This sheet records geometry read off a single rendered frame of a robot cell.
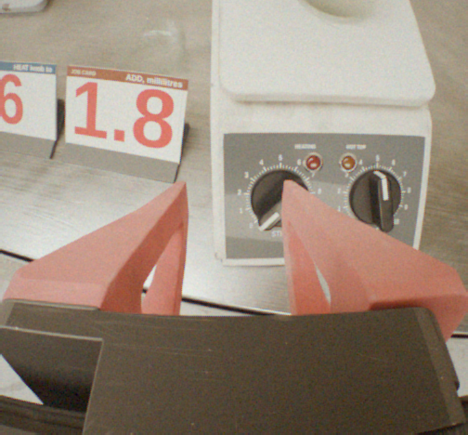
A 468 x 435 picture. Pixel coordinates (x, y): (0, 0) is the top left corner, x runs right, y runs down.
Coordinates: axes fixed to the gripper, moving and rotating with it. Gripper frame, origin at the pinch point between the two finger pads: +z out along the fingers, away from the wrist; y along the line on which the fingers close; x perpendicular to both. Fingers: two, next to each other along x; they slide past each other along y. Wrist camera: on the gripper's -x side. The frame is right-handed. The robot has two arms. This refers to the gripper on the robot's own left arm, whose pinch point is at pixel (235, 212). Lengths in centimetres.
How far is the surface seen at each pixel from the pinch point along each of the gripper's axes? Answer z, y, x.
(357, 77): 8.9, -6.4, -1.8
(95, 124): 14.1, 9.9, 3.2
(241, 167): 7.9, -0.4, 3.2
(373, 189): 6.5, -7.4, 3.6
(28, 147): 14.1, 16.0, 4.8
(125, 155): 13.4, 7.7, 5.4
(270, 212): 5.6, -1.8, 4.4
